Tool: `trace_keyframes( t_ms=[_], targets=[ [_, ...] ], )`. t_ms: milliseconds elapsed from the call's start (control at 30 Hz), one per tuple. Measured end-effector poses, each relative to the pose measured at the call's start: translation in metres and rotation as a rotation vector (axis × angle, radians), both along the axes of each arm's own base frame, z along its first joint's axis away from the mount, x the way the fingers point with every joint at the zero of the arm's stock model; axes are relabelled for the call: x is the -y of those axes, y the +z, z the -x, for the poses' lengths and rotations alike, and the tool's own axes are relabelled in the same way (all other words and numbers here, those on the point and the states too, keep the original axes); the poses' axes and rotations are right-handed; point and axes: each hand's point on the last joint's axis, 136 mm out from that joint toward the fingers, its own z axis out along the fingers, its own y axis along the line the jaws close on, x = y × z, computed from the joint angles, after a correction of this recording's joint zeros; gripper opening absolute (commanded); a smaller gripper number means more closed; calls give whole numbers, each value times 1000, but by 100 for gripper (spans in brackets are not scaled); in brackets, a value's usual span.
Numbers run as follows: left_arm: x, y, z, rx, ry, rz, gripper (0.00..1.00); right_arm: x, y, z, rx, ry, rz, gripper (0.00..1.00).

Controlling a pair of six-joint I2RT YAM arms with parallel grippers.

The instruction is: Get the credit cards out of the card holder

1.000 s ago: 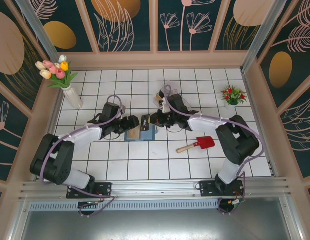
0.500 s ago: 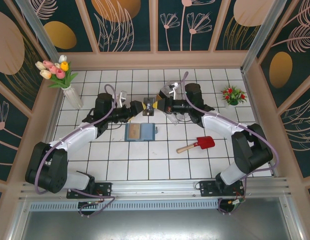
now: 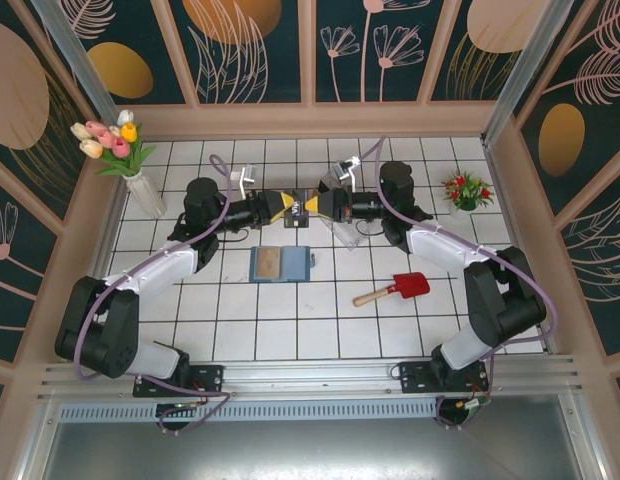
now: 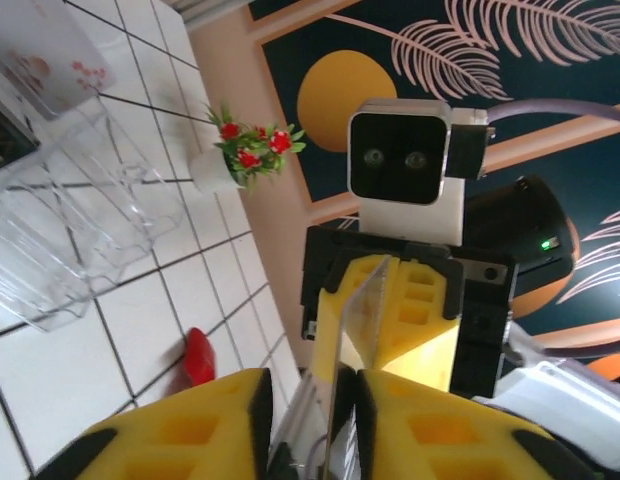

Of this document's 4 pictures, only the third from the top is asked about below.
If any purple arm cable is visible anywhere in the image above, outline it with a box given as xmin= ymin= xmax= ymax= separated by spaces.
xmin=75 ymin=153 xmax=236 ymax=435
xmin=357 ymin=135 xmax=560 ymax=431

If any red-flowered plant in white pot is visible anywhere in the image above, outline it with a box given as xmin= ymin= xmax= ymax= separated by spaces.
xmin=439 ymin=169 xmax=495 ymax=217

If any artificial tulip bouquet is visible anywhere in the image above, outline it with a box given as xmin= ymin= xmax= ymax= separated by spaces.
xmin=70 ymin=108 xmax=159 ymax=179

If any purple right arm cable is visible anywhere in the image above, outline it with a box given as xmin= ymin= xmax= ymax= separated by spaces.
xmin=357 ymin=135 xmax=560 ymax=431

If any red shovel with wooden handle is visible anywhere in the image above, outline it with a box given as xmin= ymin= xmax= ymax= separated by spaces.
xmin=352 ymin=272 xmax=431 ymax=308

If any slotted grey cable duct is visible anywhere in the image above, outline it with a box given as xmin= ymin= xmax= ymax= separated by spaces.
xmin=57 ymin=399 xmax=441 ymax=424

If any white ribbed vase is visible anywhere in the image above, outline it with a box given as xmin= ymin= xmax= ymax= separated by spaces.
xmin=125 ymin=172 xmax=167 ymax=220

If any blue card holder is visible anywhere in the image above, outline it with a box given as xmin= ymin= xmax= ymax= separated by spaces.
xmin=249 ymin=244 xmax=317 ymax=284

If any aluminium frame post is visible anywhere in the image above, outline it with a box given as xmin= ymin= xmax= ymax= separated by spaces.
xmin=481 ymin=0 xmax=575 ymax=147
xmin=28 ymin=0 xmax=120 ymax=121

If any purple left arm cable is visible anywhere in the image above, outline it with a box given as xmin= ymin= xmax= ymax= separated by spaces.
xmin=75 ymin=153 xmax=236 ymax=435

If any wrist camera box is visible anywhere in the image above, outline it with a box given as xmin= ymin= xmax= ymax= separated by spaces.
xmin=332 ymin=156 xmax=364 ymax=185
xmin=229 ymin=164 xmax=261 ymax=194

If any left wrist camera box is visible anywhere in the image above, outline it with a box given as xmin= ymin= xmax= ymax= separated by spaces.
xmin=229 ymin=164 xmax=261 ymax=194

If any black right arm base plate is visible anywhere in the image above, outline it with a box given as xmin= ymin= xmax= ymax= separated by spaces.
xmin=398 ymin=360 xmax=491 ymax=396

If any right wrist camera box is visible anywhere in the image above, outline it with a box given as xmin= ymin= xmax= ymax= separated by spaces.
xmin=332 ymin=156 xmax=364 ymax=185

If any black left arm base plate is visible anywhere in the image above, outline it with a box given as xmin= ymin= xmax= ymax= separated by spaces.
xmin=132 ymin=363 xmax=226 ymax=399

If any aluminium mounting rail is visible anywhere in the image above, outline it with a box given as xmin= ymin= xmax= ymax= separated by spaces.
xmin=37 ymin=354 xmax=586 ymax=406

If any black VIP card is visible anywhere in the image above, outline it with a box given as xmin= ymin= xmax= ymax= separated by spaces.
xmin=283 ymin=188 xmax=312 ymax=230

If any clear plastic box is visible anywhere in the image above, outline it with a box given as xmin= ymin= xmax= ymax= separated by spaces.
xmin=317 ymin=159 xmax=384 ymax=251

